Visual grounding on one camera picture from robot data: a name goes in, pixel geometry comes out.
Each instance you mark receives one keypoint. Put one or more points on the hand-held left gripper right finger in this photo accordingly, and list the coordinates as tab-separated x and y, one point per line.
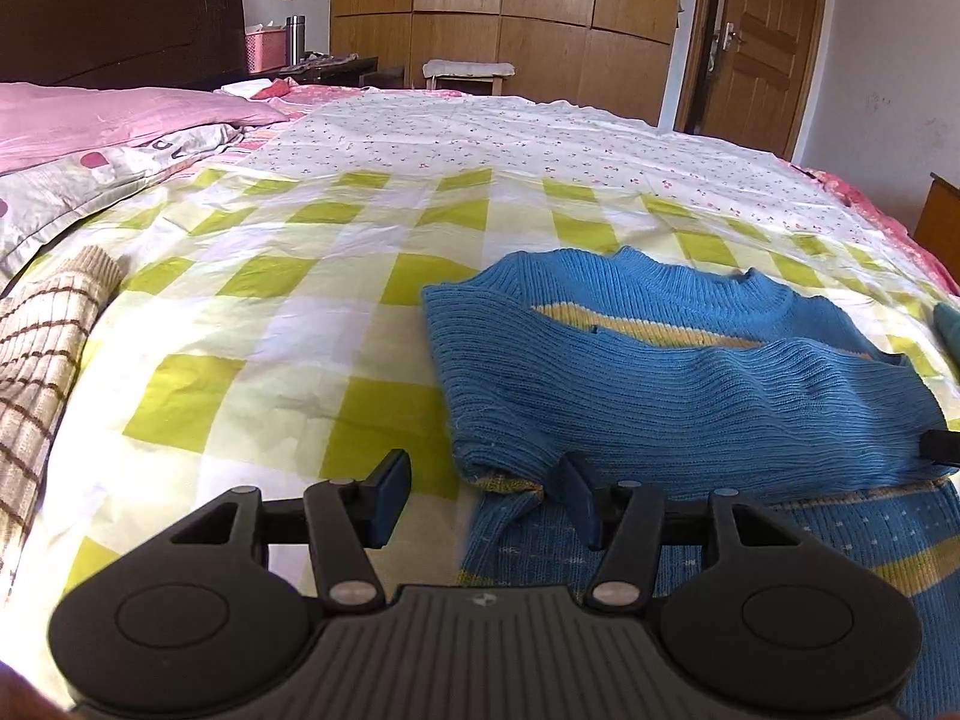
583	514

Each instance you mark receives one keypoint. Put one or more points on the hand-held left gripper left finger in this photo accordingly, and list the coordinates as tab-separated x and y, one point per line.
391	501

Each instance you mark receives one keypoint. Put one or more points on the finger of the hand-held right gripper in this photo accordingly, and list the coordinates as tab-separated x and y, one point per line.
943	447

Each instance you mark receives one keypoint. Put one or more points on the blue knit sweater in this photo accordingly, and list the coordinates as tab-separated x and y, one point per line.
637	390

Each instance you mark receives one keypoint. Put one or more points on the teal fluffy sweater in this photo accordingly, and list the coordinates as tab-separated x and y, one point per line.
951	330

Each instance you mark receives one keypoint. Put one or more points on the green checked bed sheet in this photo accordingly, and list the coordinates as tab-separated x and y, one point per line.
300	330

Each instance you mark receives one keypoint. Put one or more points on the wooden side cabinet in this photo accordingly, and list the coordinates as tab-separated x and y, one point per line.
941	232

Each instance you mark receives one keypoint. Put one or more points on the pink floral bedspread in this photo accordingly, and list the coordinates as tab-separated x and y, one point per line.
877	202

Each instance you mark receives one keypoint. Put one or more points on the white floral bed sheet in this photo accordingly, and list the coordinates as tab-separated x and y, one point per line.
525	142

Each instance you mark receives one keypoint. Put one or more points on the beige striped knit garment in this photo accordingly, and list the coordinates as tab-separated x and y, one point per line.
37	360

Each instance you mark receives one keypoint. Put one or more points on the wooden stool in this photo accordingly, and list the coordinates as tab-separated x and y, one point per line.
469	85

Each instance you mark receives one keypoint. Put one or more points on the red cloth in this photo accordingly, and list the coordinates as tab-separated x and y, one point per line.
274	90

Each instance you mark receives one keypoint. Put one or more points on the dark wooden nightstand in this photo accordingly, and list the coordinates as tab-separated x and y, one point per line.
352	73

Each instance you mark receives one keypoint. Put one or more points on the wooden door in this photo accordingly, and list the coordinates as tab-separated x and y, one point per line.
757	52

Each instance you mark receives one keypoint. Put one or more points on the white cloth on stool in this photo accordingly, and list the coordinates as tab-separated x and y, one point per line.
465	67

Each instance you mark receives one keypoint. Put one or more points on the pink plastic basket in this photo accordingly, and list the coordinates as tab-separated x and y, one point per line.
264	51

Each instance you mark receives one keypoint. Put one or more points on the steel thermos bottle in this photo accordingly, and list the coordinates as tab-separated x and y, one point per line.
295	41

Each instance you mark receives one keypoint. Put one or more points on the pink pillow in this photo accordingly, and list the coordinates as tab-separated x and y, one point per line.
97	116

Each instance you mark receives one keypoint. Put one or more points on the wooden wardrobe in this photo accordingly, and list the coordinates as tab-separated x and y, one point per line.
510	15

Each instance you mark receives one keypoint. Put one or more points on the dark wooden headboard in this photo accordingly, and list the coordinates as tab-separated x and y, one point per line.
112	7

